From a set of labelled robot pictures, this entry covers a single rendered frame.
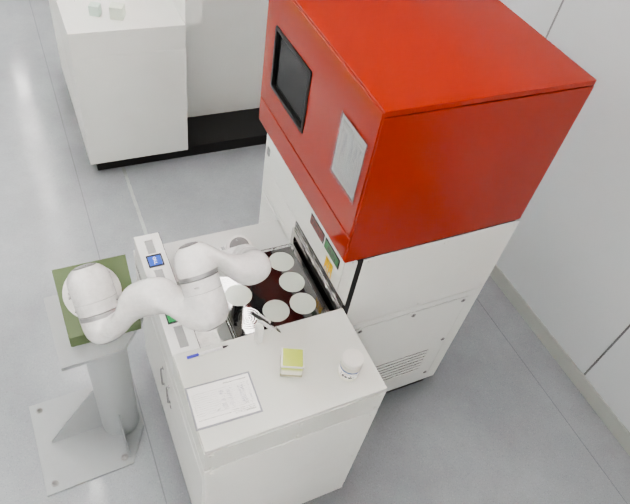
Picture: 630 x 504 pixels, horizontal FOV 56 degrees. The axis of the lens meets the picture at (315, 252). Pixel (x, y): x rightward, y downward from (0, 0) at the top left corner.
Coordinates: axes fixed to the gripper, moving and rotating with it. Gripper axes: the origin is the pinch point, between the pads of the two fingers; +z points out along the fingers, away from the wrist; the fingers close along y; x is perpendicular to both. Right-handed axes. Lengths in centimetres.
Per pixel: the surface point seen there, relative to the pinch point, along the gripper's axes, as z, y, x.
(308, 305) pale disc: 5.2, 7.5, 26.3
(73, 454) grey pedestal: 72, 74, -64
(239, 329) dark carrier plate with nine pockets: -1.2, 21.1, 2.8
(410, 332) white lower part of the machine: 37, 6, 73
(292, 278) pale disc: 10.2, -3.2, 19.0
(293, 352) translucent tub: -19.5, 28.9, 22.2
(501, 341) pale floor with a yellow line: 114, -12, 144
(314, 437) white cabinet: -3, 54, 34
